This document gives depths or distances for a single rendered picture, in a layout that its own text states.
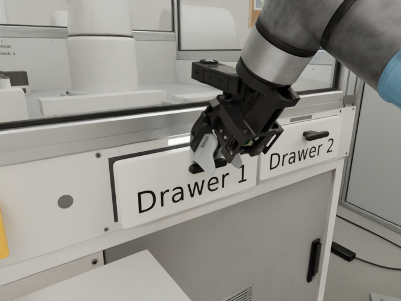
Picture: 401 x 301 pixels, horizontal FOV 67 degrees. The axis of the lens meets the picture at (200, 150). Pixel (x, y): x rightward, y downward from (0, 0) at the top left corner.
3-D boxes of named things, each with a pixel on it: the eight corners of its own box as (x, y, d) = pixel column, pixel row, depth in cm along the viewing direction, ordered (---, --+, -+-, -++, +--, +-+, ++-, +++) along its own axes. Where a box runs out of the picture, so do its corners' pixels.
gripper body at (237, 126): (224, 167, 41) (268, 100, 32) (195, 121, 45) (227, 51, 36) (265, 156, 45) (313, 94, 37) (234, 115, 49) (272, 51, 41)
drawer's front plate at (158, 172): (256, 186, 64) (259, 135, 60) (122, 230, 48) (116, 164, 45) (250, 183, 65) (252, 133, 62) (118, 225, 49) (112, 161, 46)
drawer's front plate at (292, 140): (337, 156, 82) (342, 116, 79) (259, 181, 66) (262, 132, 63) (331, 154, 83) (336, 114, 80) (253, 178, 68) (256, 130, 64)
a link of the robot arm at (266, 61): (242, 15, 34) (291, 20, 38) (225, 51, 37) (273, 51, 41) (282, 58, 30) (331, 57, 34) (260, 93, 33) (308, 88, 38)
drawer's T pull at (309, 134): (329, 137, 71) (330, 131, 70) (308, 141, 67) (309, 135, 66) (315, 133, 74) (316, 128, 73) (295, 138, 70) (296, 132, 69)
